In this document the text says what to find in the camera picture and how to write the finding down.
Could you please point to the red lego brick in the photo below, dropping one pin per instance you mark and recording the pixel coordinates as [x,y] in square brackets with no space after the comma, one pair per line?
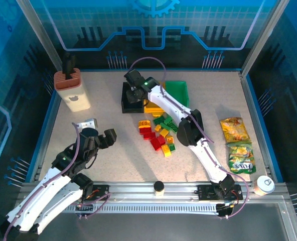
[145,129]
[149,135]
[155,144]
[161,139]

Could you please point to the bottle with black cap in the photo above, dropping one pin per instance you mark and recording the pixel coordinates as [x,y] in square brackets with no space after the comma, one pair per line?
[159,186]

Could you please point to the white knife block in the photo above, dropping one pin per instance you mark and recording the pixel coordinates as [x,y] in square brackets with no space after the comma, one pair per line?
[74,96]

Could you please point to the black plastic bin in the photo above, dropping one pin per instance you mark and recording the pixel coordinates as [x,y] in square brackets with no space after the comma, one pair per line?
[133,108]

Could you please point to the aluminium frame post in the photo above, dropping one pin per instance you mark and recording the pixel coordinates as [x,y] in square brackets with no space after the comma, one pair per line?
[263,35]
[40,35]

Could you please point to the cup with white lid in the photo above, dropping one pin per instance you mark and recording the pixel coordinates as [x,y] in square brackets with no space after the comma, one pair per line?
[265,184]

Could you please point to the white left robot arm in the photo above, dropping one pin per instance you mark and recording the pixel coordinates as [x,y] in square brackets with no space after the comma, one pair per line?
[35,194]

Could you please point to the small green lego brick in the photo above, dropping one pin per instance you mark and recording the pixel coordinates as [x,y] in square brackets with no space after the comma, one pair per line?
[172,147]

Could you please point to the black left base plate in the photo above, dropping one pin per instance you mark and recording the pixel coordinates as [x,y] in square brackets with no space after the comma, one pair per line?
[100,190]

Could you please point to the yellow plastic bin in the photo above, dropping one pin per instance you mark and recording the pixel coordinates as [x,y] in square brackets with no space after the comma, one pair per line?
[152,108]

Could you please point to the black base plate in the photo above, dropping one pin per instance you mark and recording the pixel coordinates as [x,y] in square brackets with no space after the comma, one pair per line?
[100,190]
[205,192]

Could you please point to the long green lego brick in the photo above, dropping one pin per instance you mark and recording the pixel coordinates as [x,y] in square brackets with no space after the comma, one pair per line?
[173,126]

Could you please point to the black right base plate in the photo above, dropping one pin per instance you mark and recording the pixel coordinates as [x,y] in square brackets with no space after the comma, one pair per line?
[205,192]

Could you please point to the yellow snack bag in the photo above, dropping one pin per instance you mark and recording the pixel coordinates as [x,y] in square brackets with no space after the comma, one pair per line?
[235,130]

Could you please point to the yellow lego brick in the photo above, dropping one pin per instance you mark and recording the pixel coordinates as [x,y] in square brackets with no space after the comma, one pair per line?
[158,128]
[156,115]
[144,123]
[170,139]
[166,150]
[164,132]

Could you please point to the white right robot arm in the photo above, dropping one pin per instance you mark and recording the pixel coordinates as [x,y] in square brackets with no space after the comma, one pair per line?
[168,103]

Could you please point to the grey metal panel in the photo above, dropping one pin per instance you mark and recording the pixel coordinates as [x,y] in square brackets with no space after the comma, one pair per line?
[163,227]

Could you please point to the green plastic bin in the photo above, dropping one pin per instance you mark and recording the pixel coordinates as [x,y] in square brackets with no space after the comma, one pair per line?
[178,88]

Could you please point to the green snack bag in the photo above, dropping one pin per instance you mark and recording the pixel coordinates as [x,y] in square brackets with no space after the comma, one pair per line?
[241,158]

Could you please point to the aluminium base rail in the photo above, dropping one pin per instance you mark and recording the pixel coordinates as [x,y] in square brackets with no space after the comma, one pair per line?
[128,190]

